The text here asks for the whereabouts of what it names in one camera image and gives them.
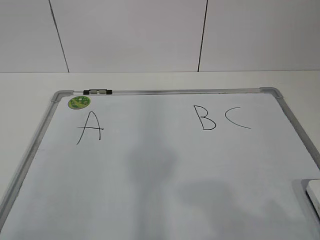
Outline white whiteboard eraser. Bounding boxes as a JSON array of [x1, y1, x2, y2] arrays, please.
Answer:
[[301, 179, 320, 218]]

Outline white aluminium-framed whiteboard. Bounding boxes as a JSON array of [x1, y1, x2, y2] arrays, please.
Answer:
[[0, 87, 320, 240]]

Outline black and clear marker clip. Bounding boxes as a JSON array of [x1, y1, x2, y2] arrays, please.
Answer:
[[83, 89, 113, 95]]

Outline green round magnet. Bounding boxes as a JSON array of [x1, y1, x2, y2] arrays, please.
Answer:
[[68, 96, 91, 110]]

